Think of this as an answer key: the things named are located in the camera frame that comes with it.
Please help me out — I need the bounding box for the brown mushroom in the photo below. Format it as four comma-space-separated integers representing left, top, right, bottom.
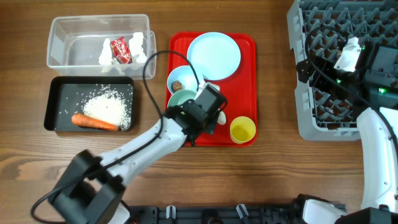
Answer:
172, 80, 185, 93

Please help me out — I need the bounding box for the white tissue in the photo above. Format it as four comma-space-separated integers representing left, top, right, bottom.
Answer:
98, 32, 147, 65

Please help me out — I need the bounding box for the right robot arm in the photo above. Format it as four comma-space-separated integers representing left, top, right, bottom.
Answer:
296, 42, 397, 223

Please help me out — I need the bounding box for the light blue bowl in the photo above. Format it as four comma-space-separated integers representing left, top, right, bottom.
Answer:
167, 65, 204, 95

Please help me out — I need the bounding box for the white rice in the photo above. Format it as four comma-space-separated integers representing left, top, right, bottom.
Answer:
58, 83, 134, 131

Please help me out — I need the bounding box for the green bowl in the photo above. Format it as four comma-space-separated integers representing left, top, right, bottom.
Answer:
167, 90, 197, 107

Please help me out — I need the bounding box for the grey dishwasher rack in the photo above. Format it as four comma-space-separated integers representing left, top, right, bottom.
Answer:
287, 0, 397, 141

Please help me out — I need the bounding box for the clear plastic bin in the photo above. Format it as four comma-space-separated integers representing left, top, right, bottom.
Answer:
47, 14, 156, 79

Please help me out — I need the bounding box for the white plastic spoon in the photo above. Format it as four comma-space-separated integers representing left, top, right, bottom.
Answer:
203, 81, 227, 126

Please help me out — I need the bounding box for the yellow cup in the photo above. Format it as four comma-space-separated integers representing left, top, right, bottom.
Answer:
229, 116, 257, 144

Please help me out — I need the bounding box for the orange carrot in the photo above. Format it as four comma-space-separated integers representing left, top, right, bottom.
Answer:
71, 113, 119, 131

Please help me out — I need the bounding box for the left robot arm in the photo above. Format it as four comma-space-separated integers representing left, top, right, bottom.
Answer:
46, 100, 221, 223

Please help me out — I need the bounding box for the red serving tray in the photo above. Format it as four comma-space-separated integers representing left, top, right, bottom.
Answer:
167, 32, 257, 147

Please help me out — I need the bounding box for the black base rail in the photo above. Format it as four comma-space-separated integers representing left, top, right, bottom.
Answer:
129, 204, 305, 224

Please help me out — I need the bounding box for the black plastic tray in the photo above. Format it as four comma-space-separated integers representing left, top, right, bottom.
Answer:
44, 76, 134, 133

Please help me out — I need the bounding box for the red snack wrapper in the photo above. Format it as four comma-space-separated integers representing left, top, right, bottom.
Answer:
110, 37, 132, 64

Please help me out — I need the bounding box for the light blue plate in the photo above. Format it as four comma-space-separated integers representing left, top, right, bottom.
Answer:
187, 32, 241, 81

